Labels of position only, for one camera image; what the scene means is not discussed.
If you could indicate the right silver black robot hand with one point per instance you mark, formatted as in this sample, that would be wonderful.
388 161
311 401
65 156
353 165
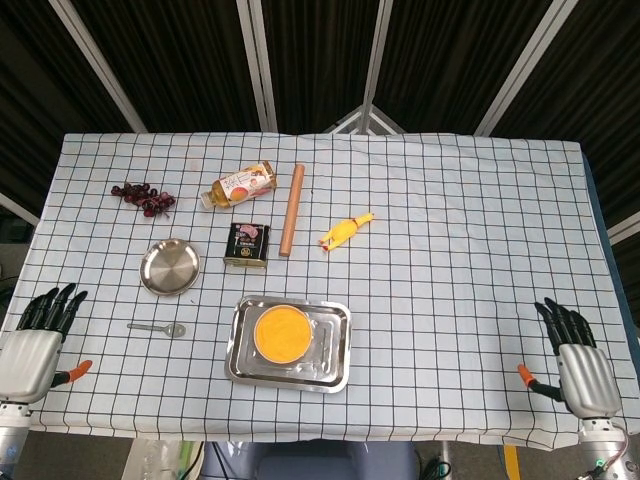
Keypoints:
587 375

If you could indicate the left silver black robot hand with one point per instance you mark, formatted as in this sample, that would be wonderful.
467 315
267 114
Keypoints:
30 355

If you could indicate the small steel spoon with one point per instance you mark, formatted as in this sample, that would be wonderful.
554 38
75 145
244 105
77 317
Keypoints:
175 330

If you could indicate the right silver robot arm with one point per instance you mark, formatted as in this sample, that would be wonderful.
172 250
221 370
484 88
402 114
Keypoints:
607 450

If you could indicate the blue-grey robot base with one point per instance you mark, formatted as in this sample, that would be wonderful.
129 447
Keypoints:
310 462

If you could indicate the white blue checkered tablecloth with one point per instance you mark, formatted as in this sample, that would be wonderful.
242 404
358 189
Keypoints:
450 250

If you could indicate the orange bowl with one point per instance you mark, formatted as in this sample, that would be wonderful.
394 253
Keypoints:
282 332

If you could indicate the rectangular steel tray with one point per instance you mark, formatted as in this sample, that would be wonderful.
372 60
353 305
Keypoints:
330 360

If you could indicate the clear plastic bag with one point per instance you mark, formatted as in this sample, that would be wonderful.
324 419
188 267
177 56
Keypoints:
155 462

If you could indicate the round steel plate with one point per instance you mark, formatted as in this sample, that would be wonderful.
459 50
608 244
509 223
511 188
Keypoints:
170 267

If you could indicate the dark blue under cloth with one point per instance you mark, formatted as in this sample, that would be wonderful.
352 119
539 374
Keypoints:
604 200

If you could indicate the dark red grape bunch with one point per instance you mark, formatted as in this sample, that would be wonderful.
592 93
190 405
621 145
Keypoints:
150 200

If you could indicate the black luncheon meat tin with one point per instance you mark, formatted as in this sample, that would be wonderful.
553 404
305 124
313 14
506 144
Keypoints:
246 247

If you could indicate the peach tea plastic bottle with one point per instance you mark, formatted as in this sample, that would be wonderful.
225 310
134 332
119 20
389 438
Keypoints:
240 186

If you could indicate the yellow rubber chicken toy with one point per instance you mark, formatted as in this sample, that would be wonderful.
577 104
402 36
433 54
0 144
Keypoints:
345 231

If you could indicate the wooden rolling pin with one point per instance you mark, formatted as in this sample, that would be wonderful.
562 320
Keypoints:
291 212

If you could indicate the dark folding screen white frames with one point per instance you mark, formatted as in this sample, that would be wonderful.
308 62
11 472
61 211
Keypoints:
175 50

